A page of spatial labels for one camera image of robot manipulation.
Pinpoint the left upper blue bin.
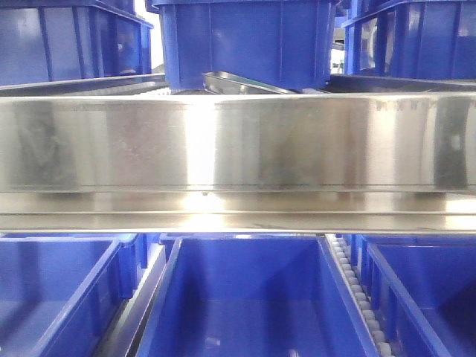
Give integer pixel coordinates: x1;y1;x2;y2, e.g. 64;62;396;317
1;1;153;85

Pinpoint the lower white roller track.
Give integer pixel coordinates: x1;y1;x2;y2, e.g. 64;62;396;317
324;234;393;356

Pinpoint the centre lower blue bin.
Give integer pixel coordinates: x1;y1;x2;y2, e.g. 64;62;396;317
137;237;378;356

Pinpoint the left lower blue bin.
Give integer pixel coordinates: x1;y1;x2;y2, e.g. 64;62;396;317
1;234;147;356

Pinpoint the right upper blue bin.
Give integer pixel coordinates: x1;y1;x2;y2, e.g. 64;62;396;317
343;1;475;80

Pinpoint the steel shelf front rail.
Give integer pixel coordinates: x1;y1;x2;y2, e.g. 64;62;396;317
1;92;475;234

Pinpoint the right lower blue bin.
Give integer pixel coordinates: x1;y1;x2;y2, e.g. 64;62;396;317
344;234;475;356

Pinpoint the centre upper blue bin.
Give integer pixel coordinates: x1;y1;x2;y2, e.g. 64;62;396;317
146;1;337;90

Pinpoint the blue bin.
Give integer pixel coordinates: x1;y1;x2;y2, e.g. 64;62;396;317
1;234;147;356
146;1;337;90
343;1;475;80
1;1;153;85
344;234;475;356
137;237;378;356

